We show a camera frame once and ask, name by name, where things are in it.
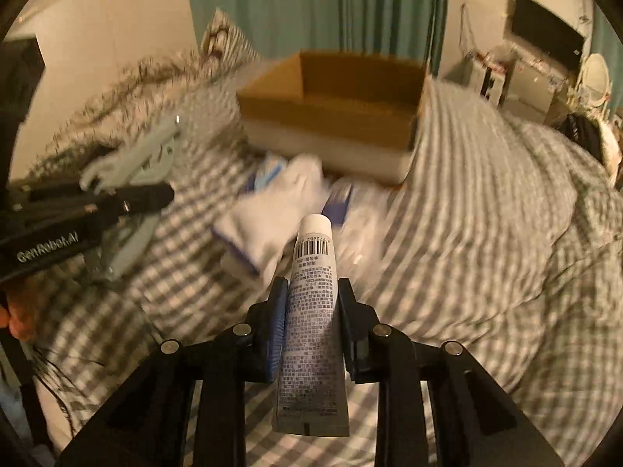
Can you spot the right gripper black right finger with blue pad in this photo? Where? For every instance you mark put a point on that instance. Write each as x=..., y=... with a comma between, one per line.
x=357, y=320

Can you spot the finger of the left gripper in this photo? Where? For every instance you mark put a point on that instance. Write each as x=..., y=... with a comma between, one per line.
x=145, y=198

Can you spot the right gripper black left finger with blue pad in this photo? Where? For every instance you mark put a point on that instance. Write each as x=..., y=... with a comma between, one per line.
x=267, y=320

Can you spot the white cream tube with barcode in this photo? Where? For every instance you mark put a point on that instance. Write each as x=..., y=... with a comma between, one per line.
x=311, y=399

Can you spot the white sock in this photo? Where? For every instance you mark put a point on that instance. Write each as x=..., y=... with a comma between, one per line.
x=259, y=225

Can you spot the person's left hand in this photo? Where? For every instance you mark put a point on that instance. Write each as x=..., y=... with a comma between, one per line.
x=19, y=315

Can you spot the clear plastic bag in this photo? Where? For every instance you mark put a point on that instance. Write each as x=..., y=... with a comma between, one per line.
x=360, y=238

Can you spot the floral patterned duvet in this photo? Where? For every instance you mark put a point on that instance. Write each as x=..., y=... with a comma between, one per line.
x=124, y=111

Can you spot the blue white small package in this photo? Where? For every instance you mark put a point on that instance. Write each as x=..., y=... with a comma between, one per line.
x=338, y=202

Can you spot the checkered grey white bed sheet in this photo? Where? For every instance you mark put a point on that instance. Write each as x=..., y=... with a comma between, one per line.
x=506, y=237

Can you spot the checkered pillow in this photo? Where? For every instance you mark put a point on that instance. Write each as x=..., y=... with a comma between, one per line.
x=224, y=45

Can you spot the brown cardboard box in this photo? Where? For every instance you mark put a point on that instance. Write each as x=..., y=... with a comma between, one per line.
x=357, y=113

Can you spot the white suitcase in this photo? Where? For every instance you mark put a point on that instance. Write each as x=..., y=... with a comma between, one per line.
x=486, y=76

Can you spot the silver mini fridge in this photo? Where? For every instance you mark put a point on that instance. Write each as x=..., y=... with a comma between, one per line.
x=529, y=92

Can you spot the black jacket on chair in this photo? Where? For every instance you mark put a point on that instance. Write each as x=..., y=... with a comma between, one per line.
x=595, y=136

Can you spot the white oval vanity mirror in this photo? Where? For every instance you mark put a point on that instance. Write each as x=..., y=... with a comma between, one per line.
x=594, y=81

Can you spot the green window curtain right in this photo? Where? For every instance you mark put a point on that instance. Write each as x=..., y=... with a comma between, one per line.
x=606, y=42

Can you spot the black wall television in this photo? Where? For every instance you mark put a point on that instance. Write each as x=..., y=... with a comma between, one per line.
x=549, y=33

